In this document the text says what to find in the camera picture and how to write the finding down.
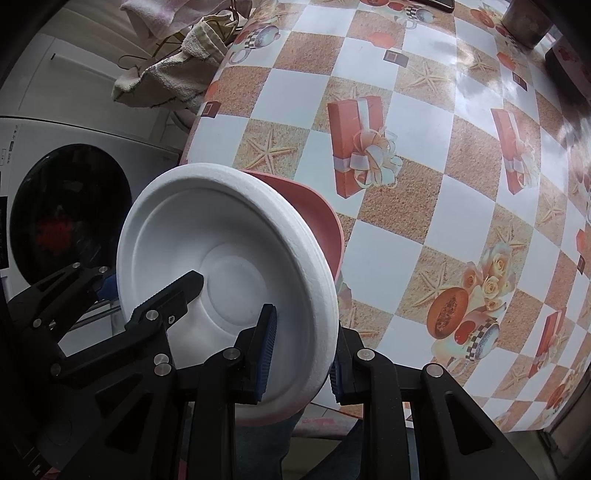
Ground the printed checkered tablecloth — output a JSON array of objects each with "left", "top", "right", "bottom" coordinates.
[{"left": 180, "top": 0, "right": 591, "bottom": 435}]

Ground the person's jeans leg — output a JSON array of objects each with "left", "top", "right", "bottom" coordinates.
[{"left": 235, "top": 406, "right": 370, "bottom": 480}]

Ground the white washing machine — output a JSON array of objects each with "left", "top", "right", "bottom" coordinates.
[{"left": 0, "top": 115, "right": 185, "bottom": 333}]

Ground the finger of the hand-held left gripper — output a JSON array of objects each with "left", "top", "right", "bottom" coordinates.
[
  {"left": 50, "top": 271, "right": 204, "bottom": 389},
  {"left": 9, "top": 265, "right": 116, "bottom": 333}
]

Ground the pink plate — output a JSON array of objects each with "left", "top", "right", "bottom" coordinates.
[{"left": 240, "top": 170, "right": 345, "bottom": 426}]

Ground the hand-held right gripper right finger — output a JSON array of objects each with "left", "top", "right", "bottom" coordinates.
[{"left": 329, "top": 323, "right": 539, "bottom": 480}]

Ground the metal cup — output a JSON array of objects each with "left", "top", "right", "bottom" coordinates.
[{"left": 501, "top": 0, "right": 555, "bottom": 49}]

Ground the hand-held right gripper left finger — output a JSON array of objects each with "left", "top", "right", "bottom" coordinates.
[{"left": 60, "top": 304, "right": 278, "bottom": 480}]

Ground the beige towel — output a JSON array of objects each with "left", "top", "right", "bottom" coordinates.
[{"left": 113, "top": 14, "right": 241, "bottom": 112}]

